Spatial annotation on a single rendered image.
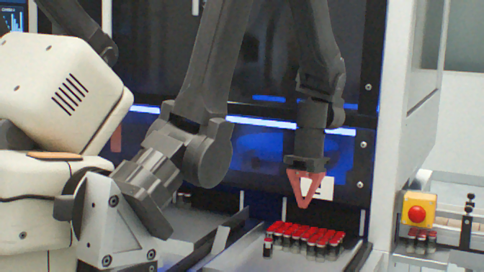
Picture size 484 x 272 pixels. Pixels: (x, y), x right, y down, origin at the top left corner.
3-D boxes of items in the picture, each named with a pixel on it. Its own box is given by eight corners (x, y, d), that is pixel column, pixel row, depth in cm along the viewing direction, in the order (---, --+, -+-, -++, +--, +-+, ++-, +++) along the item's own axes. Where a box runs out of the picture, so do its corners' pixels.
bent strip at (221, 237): (217, 248, 147) (219, 224, 146) (229, 250, 146) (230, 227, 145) (190, 268, 135) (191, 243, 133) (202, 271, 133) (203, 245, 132)
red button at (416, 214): (408, 218, 147) (410, 202, 146) (426, 221, 145) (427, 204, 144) (406, 222, 143) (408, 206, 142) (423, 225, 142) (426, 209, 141)
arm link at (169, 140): (132, 153, 82) (162, 166, 79) (178, 103, 87) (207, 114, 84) (152, 194, 88) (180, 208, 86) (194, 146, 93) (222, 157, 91)
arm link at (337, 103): (300, 61, 116) (341, 73, 112) (325, 67, 126) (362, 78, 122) (282, 121, 118) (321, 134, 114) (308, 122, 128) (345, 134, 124)
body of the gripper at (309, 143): (329, 166, 121) (333, 129, 121) (315, 170, 112) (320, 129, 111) (298, 162, 123) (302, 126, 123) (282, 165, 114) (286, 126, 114)
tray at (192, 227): (167, 203, 181) (168, 191, 181) (248, 217, 172) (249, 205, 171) (99, 238, 151) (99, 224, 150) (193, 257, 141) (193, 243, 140)
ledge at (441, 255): (400, 243, 162) (400, 236, 162) (451, 252, 158) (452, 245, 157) (391, 260, 150) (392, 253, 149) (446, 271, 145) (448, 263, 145)
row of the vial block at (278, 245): (266, 245, 151) (267, 227, 150) (337, 259, 144) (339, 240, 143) (263, 247, 149) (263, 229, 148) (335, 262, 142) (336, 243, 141)
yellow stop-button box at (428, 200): (405, 216, 153) (408, 188, 152) (434, 221, 151) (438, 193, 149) (400, 224, 146) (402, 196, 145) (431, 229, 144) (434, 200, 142)
